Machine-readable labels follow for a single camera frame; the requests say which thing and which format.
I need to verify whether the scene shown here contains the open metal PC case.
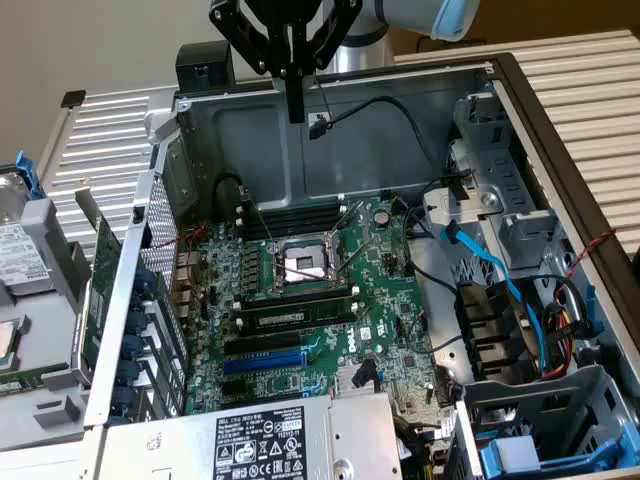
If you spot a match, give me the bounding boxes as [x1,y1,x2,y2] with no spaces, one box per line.
[82,52,640,480]

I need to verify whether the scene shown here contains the black wire with plug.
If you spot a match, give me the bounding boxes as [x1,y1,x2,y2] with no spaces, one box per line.
[308,94,454,182]

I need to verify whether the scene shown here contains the metal disk bay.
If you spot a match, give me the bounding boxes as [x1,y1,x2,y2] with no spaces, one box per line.
[422,92,576,281]

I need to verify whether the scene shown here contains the thick black power wire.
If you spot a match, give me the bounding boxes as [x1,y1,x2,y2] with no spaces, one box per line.
[402,199,466,356]

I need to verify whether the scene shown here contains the silver chipset heat sink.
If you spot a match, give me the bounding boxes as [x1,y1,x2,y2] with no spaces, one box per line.
[335,362,381,399]

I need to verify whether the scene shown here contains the loose green RAM stick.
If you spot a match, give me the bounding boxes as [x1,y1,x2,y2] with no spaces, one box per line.
[0,363,70,395]

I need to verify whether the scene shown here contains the long black expansion slot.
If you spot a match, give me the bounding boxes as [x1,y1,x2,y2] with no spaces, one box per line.
[223,332,302,357]

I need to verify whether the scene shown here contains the empty black RAM slot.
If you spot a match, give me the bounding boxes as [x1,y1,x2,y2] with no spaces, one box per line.
[233,288,359,312]

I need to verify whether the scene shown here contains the black looped wire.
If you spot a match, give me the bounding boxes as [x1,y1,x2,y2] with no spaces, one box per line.
[213,171,247,221]

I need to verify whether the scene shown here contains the silver CPU chip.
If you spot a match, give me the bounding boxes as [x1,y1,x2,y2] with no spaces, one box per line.
[0,317,29,374]

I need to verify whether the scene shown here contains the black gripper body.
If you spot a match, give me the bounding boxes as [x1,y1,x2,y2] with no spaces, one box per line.
[234,0,352,32]

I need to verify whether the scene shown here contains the green motherboard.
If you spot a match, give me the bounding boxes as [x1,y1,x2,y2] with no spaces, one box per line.
[172,194,456,416]

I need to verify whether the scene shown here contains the black box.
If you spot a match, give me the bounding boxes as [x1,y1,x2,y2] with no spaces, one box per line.
[174,42,236,94]

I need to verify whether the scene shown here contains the red black twisted wire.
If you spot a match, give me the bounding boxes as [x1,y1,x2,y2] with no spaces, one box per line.
[542,228,617,314]
[149,222,210,311]

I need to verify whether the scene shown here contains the coloured power wire bundle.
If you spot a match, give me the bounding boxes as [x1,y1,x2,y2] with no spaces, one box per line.
[542,304,577,381]

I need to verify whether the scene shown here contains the short black expansion slot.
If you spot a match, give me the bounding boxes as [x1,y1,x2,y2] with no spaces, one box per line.
[221,378,249,401]

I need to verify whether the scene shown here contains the grey disk bay cage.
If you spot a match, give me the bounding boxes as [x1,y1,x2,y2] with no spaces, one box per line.
[462,364,640,480]

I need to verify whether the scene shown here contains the installed green RAM stick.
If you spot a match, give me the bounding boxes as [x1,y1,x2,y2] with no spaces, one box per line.
[234,303,361,332]

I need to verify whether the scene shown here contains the thin metal locking lever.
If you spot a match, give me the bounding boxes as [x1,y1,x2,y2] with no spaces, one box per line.
[329,199,369,236]
[247,197,275,244]

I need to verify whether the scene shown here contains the blue expansion slot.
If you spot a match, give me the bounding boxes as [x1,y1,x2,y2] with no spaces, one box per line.
[223,349,308,377]

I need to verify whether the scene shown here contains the silver power supply unit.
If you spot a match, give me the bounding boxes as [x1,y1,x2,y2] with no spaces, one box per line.
[102,392,404,480]

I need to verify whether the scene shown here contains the green graphics card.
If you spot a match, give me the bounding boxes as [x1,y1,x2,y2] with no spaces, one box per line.
[73,185,126,374]

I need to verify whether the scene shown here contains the grey parts rack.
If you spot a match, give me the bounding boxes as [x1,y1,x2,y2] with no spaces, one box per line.
[0,197,109,451]

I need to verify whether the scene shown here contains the CPU socket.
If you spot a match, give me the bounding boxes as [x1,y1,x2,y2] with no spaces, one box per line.
[269,232,351,296]

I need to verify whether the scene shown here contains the blue flat data wire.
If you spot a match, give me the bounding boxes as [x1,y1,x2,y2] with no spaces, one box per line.
[439,219,546,374]

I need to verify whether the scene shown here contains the silver hard disk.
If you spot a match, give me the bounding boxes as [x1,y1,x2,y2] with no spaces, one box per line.
[0,172,54,296]

